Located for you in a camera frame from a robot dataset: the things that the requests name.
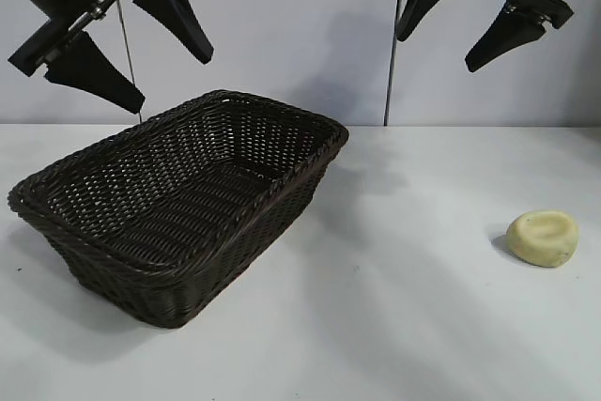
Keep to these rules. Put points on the dark brown wicker basket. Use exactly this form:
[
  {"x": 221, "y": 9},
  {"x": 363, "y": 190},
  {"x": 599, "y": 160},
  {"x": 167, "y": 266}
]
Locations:
[{"x": 155, "y": 194}]

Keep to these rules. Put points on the pale yellow egg yolk pastry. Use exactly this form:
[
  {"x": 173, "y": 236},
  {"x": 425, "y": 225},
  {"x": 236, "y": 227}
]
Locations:
[{"x": 542, "y": 237}]

